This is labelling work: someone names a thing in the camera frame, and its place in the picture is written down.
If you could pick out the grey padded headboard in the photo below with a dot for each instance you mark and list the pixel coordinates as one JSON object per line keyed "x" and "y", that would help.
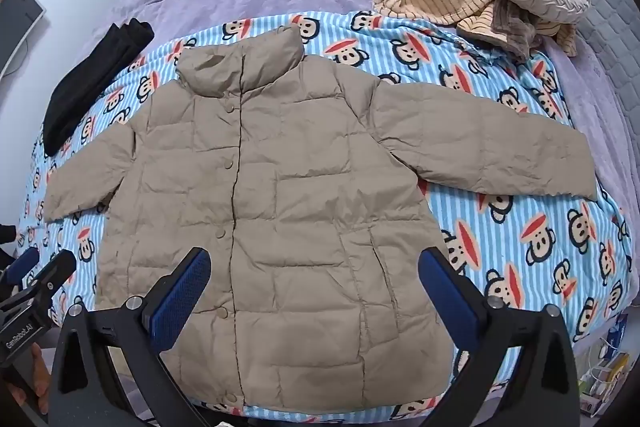
{"x": 610, "y": 22}

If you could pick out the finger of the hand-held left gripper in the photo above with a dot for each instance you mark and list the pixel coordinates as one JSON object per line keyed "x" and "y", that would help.
{"x": 52, "y": 271}
{"x": 21, "y": 266}

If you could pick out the blue striped monkey-print blanket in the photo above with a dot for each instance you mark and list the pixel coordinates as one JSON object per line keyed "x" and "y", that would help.
{"x": 525, "y": 257}

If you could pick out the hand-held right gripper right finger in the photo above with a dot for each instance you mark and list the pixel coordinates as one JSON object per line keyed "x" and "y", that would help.
{"x": 447, "y": 294}

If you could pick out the brown fuzzy cloth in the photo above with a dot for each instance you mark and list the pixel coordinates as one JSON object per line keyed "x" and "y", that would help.
{"x": 512, "y": 32}

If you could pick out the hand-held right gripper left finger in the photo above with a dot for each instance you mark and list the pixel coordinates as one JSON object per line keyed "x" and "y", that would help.
{"x": 187, "y": 294}

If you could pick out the grey monitor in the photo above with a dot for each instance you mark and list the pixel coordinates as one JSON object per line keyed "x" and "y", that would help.
{"x": 15, "y": 22}

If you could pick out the tan puffer jacket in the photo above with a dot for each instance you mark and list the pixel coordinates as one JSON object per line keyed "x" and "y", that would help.
{"x": 300, "y": 207}

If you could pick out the person's left hand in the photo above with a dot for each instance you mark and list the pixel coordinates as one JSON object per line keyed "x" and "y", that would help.
{"x": 35, "y": 377}

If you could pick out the black folded garment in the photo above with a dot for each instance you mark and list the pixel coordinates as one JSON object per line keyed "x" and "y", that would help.
{"x": 85, "y": 92}

